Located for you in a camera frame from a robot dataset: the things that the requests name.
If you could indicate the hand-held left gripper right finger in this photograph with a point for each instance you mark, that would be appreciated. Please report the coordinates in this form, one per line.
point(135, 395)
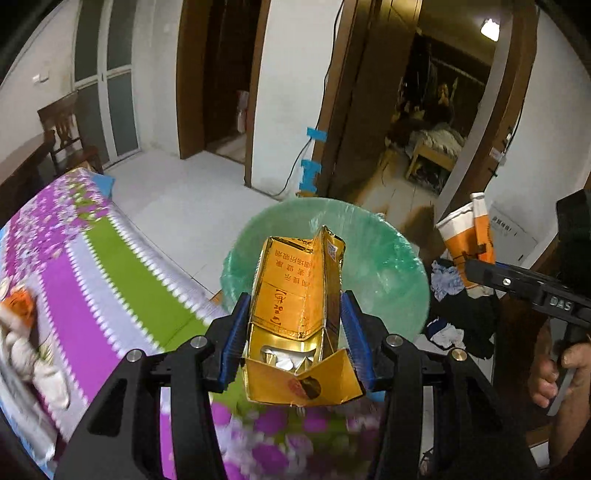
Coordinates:
point(353, 332)

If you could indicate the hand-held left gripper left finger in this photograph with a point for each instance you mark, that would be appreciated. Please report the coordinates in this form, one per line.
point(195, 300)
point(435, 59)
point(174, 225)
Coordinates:
point(233, 332)

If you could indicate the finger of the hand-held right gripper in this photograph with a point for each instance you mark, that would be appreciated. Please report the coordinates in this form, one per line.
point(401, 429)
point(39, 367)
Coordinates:
point(503, 279)

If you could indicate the green lined trash bin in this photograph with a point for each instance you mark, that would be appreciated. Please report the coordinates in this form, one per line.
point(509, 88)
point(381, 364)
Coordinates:
point(383, 286)

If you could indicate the orange and white paper cup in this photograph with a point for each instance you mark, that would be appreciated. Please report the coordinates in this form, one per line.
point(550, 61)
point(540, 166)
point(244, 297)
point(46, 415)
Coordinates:
point(466, 235)

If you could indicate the yellow cigarette carton box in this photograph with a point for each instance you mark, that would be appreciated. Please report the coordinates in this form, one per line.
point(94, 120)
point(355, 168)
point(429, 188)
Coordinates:
point(286, 295)

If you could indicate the person's right forearm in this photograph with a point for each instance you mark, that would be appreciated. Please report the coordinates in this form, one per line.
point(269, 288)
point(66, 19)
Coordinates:
point(575, 438)

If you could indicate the person's right hand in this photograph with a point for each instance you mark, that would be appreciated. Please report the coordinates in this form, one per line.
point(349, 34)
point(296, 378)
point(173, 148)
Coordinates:
point(542, 378)

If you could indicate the pile of clothes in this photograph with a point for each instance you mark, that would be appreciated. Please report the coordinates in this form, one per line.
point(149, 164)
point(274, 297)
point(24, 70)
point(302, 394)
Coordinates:
point(471, 318)

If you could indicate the white red sticker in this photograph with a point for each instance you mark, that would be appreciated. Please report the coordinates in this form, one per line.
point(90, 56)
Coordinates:
point(499, 156)

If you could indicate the floral striped tablecloth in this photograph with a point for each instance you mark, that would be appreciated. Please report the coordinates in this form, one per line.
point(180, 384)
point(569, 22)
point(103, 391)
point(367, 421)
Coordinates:
point(115, 277)

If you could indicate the wooden bed with bedding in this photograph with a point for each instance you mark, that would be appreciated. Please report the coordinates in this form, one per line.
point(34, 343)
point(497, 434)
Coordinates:
point(438, 143)

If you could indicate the blue tape piece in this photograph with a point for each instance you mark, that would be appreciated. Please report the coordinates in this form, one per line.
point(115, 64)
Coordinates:
point(316, 133)
point(307, 187)
point(310, 168)

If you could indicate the blue under cloth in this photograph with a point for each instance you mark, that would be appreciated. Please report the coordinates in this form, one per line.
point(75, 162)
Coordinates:
point(105, 184)

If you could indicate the orange wrapper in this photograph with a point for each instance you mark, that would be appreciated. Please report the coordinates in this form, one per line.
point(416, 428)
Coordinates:
point(18, 304)

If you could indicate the white plastic bag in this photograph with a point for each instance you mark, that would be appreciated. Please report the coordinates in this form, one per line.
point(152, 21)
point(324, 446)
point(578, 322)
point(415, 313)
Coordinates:
point(242, 113)

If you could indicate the ceiling lamp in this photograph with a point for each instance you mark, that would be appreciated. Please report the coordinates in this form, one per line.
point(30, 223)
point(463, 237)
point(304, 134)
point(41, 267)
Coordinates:
point(490, 27)

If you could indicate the wooden chair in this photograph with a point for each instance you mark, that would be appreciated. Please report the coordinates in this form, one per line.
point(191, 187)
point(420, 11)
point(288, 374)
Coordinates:
point(64, 129)

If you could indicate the frosted glass door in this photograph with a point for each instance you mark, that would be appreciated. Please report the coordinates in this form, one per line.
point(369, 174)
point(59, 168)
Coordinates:
point(117, 92)

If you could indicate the white wall sign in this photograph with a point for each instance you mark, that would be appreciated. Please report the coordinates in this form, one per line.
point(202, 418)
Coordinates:
point(512, 230)

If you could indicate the brown wooden door frame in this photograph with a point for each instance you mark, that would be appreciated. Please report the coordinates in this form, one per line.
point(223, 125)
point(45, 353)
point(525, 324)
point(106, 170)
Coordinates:
point(508, 92)

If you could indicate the dark wooden door frame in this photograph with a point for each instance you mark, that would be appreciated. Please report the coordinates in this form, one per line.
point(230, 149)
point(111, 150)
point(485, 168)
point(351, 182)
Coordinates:
point(191, 92)

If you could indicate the dark wooden furniture frame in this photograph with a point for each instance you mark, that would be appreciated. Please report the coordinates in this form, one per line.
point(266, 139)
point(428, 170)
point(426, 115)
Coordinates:
point(23, 170)

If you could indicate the white wall switch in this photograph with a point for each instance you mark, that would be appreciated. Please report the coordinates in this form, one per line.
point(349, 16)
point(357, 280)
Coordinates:
point(40, 78)

